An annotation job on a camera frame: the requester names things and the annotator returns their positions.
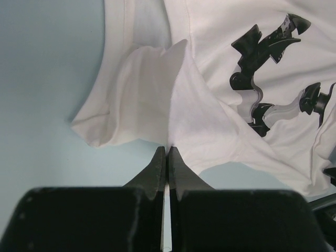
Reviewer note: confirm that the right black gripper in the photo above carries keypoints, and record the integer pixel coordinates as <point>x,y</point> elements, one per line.
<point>324,211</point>

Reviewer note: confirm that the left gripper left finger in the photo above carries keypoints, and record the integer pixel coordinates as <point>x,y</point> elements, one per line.
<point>127,218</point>

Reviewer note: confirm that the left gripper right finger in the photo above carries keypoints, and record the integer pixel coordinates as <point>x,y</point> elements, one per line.
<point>206,219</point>

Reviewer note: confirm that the white printed t shirt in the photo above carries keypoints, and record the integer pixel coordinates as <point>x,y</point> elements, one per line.
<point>249,82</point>

